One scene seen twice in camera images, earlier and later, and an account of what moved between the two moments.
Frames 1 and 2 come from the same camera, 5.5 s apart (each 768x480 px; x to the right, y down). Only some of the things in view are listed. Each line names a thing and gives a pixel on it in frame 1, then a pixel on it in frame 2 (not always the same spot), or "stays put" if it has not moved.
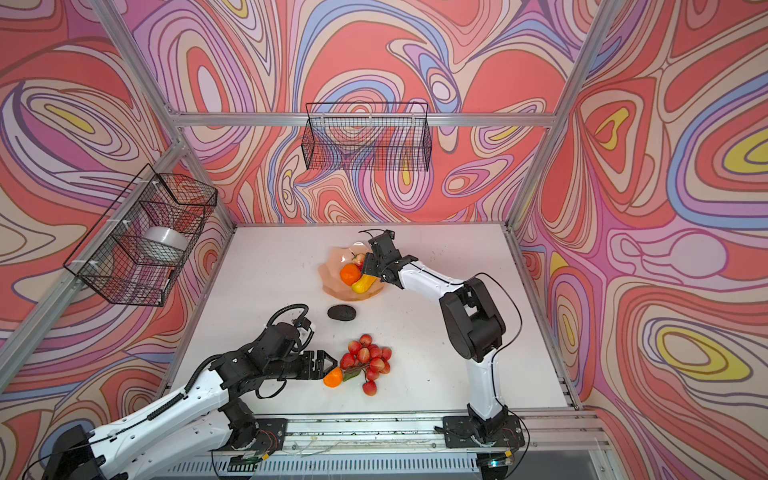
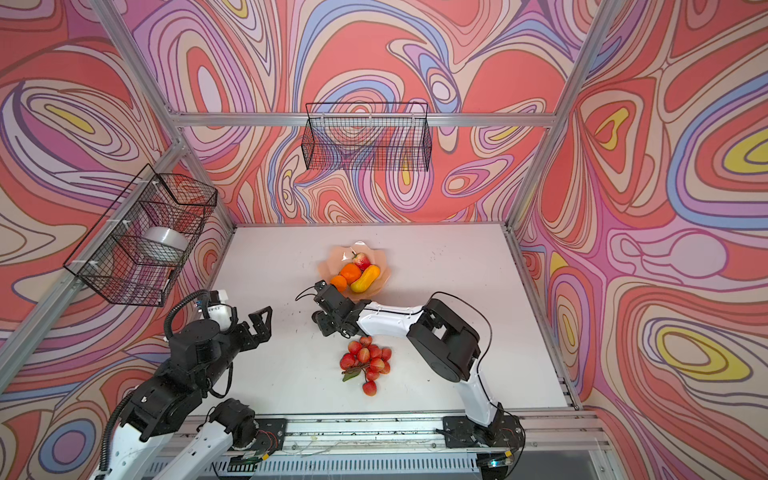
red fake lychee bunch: (367, 358) stays put
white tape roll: (166, 243) stays put
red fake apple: (359, 261) stays put
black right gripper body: (374, 266) → (328, 323)
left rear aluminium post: (168, 108) stays put
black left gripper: (319, 372) → (248, 341)
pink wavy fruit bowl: (334, 258) stays put
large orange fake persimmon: (350, 273) stays put
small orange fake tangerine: (333, 378) → (339, 282)
